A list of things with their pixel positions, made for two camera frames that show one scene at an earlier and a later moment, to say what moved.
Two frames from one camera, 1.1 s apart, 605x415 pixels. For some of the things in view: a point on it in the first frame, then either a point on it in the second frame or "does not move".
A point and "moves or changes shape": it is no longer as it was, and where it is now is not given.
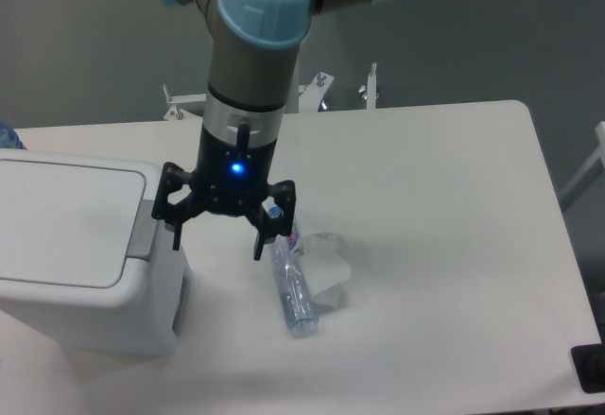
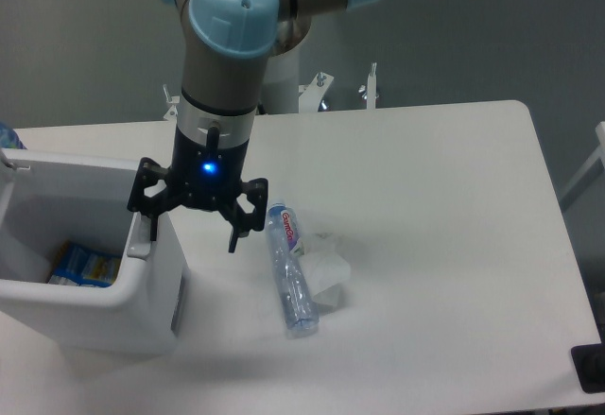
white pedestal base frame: x=193 y=107 does not move
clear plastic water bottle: x=292 y=278 does not move
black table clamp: x=589 y=360 does not move
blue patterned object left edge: x=9 y=138 does not move
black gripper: x=233 y=180 → x=205 y=177
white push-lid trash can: x=83 y=261 moves or changes shape
